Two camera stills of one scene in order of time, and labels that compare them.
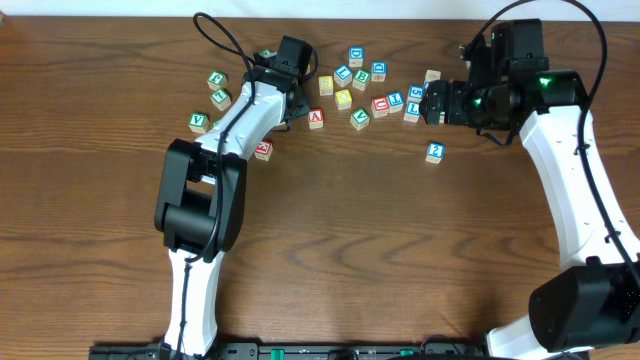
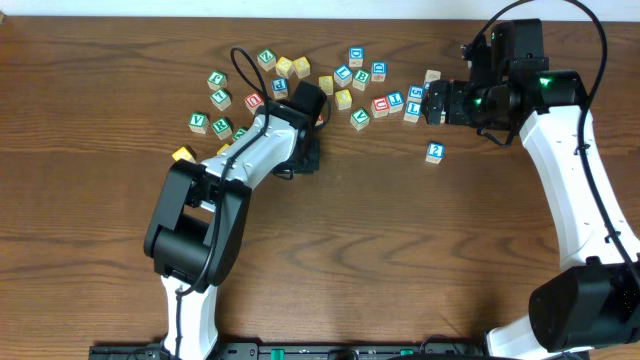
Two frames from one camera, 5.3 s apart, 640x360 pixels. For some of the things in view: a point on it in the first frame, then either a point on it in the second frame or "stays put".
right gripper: x=440 y=101 stays put
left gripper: x=298 y=110 -> x=310 y=158
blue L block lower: x=412 y=112 stays put
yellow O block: x=343 y=99 stays put
